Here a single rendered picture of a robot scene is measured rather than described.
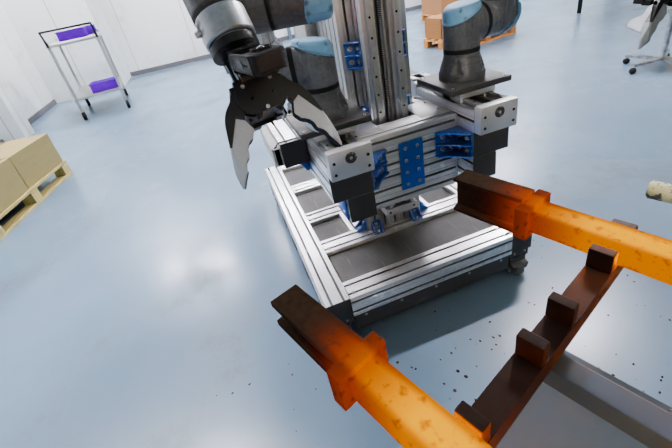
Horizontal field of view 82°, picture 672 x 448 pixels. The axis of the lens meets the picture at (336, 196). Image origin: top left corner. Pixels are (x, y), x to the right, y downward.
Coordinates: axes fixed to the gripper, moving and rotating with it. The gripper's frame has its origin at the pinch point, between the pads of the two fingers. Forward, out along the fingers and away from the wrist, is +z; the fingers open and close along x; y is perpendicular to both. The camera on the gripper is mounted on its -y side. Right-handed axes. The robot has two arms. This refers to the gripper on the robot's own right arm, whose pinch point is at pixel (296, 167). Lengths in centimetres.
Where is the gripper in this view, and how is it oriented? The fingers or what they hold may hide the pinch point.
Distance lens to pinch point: 53.8
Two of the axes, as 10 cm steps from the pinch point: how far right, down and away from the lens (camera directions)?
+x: -8.7, 4.2, -2.7
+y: -2.4, 1.2, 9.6
